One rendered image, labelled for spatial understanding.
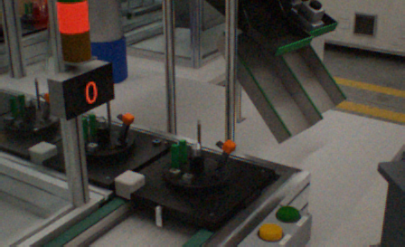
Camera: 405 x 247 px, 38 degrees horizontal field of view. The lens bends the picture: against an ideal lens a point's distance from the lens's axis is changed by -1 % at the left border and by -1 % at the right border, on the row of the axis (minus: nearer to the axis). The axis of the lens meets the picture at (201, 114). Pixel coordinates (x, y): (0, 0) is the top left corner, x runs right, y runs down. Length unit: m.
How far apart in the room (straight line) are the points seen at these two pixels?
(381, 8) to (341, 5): 0.37
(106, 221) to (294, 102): 0.54
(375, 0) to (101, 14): 3.54
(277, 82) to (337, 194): 0.30
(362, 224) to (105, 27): 1.13
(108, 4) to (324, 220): 1.09
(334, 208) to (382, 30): 4.00
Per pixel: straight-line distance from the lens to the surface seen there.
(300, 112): 1.42
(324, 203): 1.37
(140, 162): 1.29
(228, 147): 1.13
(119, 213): 1.19
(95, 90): 1.05
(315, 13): 1.40
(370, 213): 1.36
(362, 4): 5.29
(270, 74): 1.43
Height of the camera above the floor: 1.57
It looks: 23 degrees down
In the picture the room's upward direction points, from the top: 1 degrees counter-clockwise
